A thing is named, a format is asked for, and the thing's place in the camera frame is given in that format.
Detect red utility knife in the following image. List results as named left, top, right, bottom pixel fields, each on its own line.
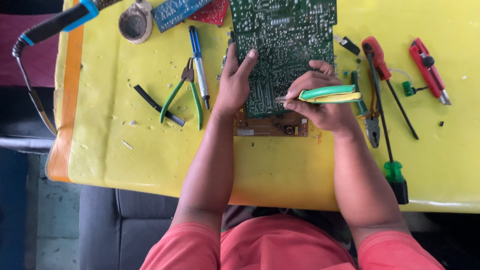
left=408, top=37, right=452, bottom=106

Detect blue desoldering pump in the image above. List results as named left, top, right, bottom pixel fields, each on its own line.
left=188, top=25, right=211, bottom=111

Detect person's red shirt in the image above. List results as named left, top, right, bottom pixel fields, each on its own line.
left=140, top=214, right=446, bottom=270

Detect large green circuit board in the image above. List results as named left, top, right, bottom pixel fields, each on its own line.
left=217, top=0, right=338, bottom=119

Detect black soldering iron cable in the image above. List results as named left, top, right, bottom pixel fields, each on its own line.
left=13, top=48, right=58, bottom=137

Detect grey metal bar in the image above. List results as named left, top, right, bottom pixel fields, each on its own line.
left=0, top=136, right=56, bottom=155

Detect dirty round flux tin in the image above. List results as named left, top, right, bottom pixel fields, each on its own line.
left=118, top=0, right=154, bottom=45

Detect black blue soldering iron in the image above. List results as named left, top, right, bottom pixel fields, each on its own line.
left=11, top=0, right=123, bottom=59

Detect red circuit board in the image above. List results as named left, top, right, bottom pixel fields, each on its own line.
left=187, top=0, right=230, bottom=27

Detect dark grey chair seat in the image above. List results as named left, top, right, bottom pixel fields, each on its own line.
left=78, top=185, right=226, bottom=270

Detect green black handled screwdriver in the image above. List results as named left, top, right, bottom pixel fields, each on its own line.
left=365, top=52, right=410, bottom=205

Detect red handled screwdriver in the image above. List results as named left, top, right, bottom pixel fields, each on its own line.
left=361, top=36, right=420, bottom=141

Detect small green wired connector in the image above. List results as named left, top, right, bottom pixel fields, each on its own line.
left=388, top=68, right=429, bottom=98

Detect person's left hand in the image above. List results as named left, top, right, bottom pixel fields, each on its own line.
left=212, top=42, right=260, bottom=114

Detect green handled needle-nose pliers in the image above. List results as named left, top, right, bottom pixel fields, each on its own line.
left=159, top=57, right=204, bottom=131

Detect dark green handled pliers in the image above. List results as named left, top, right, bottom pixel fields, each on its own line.
left=350, top=70, right=382, bottom=149

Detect orange tape strip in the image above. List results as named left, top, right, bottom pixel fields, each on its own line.
left=46, top=0, right=85, bottom=184

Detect person's right hand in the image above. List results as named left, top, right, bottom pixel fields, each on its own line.
left=284, top=60, right=361, bottom=133

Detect small black component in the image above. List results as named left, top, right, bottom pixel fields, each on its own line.
left=333, top=34, right=364, bottom=60

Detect black plastic strip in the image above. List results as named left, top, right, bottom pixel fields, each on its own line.
left=133, top=84, right=186, bottom=128

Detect green yellow handled cutter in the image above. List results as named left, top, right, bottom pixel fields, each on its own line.
left=275, top=84, right=363, bottom=105

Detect blue circuit board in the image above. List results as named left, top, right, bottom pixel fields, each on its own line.
left=151, top=0, right=213, bottom=34

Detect brown circuit board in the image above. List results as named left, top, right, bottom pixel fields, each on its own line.
left=233, top=106, right=309, bottom=138

